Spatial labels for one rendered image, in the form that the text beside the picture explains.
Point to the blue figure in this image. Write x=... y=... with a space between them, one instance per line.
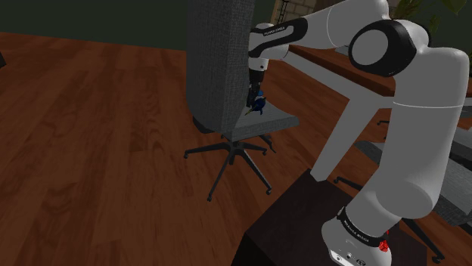
x=261 y=104

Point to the green potted plant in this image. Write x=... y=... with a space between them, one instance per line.
x=435 y=22

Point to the wooden table with white legs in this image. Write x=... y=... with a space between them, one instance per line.
x=350 y=110

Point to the dark robot stand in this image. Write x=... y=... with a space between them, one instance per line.
x=295 y=228

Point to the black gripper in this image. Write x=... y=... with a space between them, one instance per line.
x=255 y=80

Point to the grey office chair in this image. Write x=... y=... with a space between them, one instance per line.
x=455 y=191
x=215 y=62

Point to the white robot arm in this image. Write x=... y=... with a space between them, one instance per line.
x=420 y=121

